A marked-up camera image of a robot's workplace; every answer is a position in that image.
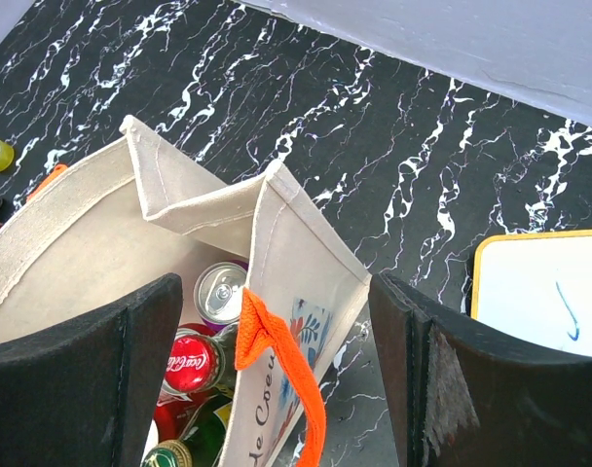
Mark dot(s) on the purple soda can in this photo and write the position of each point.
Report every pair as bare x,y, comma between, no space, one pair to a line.
218,293

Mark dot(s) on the red cola can back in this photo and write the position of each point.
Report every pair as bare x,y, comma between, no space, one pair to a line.
172,415

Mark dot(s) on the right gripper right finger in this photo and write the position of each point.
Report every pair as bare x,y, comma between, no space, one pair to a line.
461,393

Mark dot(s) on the white board wooden frame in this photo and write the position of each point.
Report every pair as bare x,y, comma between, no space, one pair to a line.
536,287

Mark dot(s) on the glass cola bottle red cap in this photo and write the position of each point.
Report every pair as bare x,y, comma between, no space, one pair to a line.
199,362

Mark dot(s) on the green glass bottle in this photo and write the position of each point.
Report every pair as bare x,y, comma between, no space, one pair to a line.
202,440

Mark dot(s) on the beige canvas bag orange handles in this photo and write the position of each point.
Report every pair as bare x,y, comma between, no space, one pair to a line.
139,209

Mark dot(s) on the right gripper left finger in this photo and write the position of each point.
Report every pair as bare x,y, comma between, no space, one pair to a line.
83,392

